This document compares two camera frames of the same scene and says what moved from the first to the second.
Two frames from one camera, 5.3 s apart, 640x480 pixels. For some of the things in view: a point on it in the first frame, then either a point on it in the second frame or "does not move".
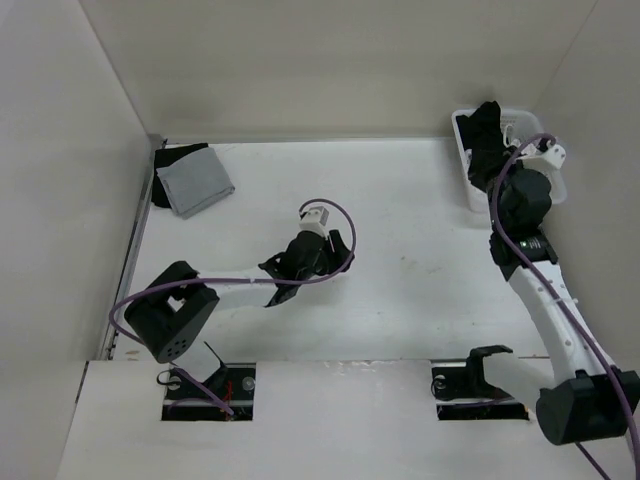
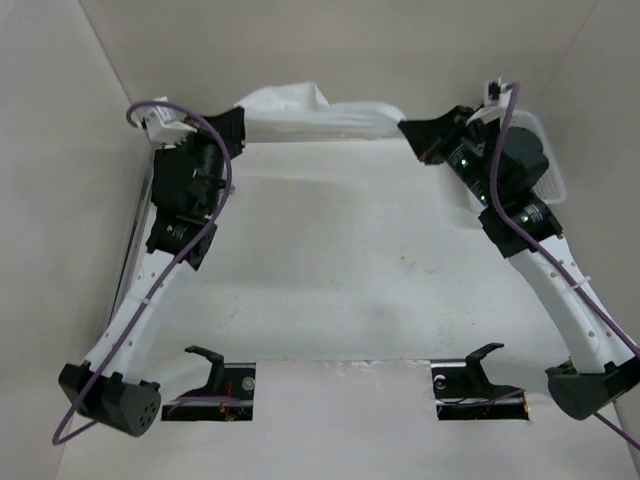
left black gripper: x=340 y=254 → x=231 y=130
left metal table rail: x=134 y=247 does not move
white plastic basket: x=520 y=127 does not move
